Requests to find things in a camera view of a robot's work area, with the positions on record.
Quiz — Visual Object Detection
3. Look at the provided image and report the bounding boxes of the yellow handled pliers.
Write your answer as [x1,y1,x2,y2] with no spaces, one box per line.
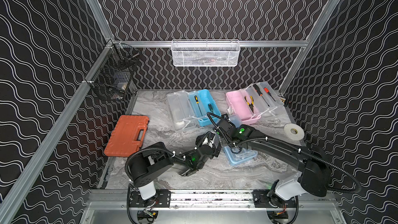
[244,96,254,113]

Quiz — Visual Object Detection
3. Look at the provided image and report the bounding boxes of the red-orange plastic tool case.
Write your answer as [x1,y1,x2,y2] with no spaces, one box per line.
[104,115,149,157]

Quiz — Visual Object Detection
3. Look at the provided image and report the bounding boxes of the light blue front toolbox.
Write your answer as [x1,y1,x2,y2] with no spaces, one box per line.
[221,114,258,167]

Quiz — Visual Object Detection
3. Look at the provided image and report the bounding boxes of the yellow black screwdriver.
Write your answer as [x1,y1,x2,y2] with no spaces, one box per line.
[194,95,203,117]

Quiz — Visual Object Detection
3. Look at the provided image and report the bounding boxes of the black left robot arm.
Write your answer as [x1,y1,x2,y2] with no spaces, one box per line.
[124,131,221,201]

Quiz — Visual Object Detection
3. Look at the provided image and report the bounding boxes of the green black screwdriver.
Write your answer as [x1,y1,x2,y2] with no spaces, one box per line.
[208,104,214,113]

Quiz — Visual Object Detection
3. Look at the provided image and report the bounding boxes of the black wire basket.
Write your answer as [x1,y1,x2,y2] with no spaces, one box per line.
[86,39,142,102]

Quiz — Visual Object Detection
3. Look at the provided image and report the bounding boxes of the turquoise back toolbox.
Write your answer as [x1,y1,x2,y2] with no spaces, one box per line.
[167,89,221,132]

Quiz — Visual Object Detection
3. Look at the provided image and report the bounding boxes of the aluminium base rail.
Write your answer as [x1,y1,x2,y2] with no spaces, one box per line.
[80,189,346,224]

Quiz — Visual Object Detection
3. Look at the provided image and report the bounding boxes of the black red screwdriver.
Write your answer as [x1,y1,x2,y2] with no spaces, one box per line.
[253,84,269,107]

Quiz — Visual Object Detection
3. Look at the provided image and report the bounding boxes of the white tape roll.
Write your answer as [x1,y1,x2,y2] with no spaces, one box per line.
[284,123,305,141]

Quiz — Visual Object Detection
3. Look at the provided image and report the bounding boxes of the pink toolbox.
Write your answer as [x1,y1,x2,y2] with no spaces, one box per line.
[226,82,286,125]

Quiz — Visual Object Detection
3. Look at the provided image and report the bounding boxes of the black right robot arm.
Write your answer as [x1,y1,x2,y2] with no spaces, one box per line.
[207,112,362,201]

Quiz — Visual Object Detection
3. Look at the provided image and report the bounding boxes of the red small screwdriver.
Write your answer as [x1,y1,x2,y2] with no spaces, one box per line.
[264,88,276,102]

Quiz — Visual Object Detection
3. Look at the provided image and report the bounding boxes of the white wire mesh basket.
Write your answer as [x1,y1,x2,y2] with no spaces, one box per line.
[171,39,240,67]

